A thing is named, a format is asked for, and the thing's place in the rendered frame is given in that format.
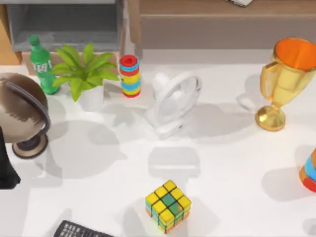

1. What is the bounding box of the white desk fan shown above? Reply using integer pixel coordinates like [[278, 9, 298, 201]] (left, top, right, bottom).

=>
[[143, 72, 203, 140]]

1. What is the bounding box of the stack of coloured rings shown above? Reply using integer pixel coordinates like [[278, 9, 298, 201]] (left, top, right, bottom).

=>
[[118, 54, 142, 98]]

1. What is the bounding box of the green plant in white pot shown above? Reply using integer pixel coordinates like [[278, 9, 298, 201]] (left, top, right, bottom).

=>
[[50, 43, 120, 112]]

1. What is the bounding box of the yellow puzzle cube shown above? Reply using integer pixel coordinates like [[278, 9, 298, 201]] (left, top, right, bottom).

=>
[[145, 179, 193, 234]]

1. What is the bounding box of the wooden cupboard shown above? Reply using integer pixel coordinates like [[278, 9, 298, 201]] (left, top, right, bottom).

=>
[[127, 0, 316, 50]]

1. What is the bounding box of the green bottle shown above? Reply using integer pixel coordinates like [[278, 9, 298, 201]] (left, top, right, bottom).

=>
[[28, 34, 60, 95]]

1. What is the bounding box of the grey cabinet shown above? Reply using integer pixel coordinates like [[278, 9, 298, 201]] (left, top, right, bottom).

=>
[[5, 0, 123, 53]]

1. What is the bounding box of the gold trophy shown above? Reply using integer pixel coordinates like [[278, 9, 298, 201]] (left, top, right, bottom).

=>
[[254, 37, 316, 132]]

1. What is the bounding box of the black keyboard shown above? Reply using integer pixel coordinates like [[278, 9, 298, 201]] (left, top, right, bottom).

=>
[[53, 220, 115, 237]]

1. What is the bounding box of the brown globe on stand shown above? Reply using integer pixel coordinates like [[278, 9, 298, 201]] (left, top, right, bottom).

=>
[[0, 72, 52, 159]]

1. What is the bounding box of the white and black object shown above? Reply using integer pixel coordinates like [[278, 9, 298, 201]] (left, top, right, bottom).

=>
[[224, 0, 253, 8]]

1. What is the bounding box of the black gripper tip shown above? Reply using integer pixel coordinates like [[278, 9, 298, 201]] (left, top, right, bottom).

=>
[[0, 126, 21, 190]]

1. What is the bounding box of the coloured ring stack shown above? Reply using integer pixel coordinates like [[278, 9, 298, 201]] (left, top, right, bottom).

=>
[[299, 147, 316, 193]]

